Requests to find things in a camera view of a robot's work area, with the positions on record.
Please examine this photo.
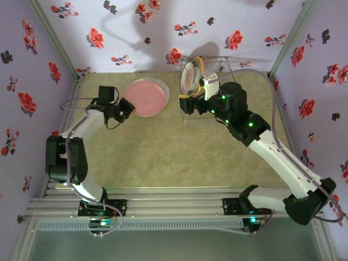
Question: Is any aluminium right side rail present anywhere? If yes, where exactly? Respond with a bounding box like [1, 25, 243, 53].
[268, 71, 309, 195]

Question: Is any right controller board green light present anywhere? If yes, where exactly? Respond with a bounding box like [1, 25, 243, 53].
[243, 216, 266, 235]

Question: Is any aluminium right corner post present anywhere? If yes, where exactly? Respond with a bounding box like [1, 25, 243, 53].
[268, 0, 319, 78]

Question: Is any pink plate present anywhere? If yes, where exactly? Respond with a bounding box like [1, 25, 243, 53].
[124, 78, 169, 118]

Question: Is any white plate orange print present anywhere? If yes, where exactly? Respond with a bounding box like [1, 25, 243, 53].
[179, 61, 202, 96]

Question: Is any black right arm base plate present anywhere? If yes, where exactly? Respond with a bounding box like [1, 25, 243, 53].
[222, 198, 272, 216]

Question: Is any thin black gripper wire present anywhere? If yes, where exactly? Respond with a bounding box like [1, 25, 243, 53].
[105, 116, 125, 131]

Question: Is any grey slotted cable duct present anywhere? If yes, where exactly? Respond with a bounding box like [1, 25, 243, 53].
[36, 219, 244, 232]

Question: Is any aluminium left corner post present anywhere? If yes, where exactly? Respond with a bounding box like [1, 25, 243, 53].
[28, 0, 84, 81]

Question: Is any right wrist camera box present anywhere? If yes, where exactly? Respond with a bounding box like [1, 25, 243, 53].
[199, 72, 220, 101]

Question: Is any controller board green light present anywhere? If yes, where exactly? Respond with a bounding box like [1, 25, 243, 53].
[89, 219, 115, 229]
[243, 216, 266, 235]

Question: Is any aluminium front rail frame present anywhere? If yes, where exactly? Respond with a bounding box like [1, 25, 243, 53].
[26, 187, 324, 219]

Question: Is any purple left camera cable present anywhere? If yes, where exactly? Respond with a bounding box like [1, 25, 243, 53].
[61, 97, 125, 238]

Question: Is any left controller board green light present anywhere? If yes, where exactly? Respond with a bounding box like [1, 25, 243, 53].
[89, 219, 115, 229]

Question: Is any purple camera cable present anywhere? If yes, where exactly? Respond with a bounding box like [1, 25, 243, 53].
[208, 68, 345, 236]
[61, 97, 125, 238]

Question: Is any aluminium left side rail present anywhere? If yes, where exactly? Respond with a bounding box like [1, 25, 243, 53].
[42, 73, 85, 198]

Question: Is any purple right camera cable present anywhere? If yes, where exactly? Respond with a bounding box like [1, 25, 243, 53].
[208, 68, 345, 236]

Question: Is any aluminium corner post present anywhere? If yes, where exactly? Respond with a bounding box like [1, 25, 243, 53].
[268, 0, 319, 78]
[28, 0, 84, 81]

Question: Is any silver wire dish rack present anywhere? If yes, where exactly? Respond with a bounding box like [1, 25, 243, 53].
[175, 55, 245, 128]

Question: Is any aluminium rail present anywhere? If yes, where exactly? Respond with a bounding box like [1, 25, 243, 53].
[42, 73, 85, 198]
[268, 71, 309, 195]

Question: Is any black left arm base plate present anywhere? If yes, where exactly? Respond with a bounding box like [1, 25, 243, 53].
[78, 200, 128, 218]

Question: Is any yellow rim green band plate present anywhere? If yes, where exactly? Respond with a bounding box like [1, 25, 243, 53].
[191, 56, 206, 95]

